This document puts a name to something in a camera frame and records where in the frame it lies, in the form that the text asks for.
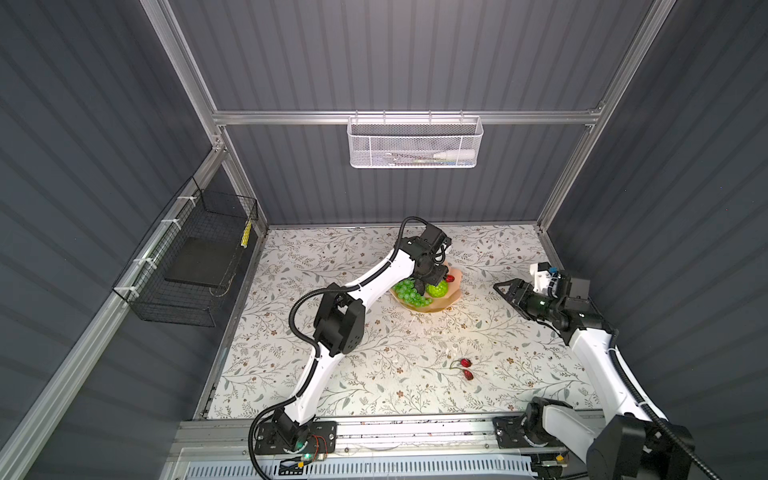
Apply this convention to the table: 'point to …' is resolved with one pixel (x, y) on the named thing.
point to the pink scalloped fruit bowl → (438, 303)
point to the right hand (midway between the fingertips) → (506, 293)
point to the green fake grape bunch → (407, 290)
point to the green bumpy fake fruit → (437, 291)
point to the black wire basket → (185, 270)
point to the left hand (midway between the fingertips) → (436, 274)
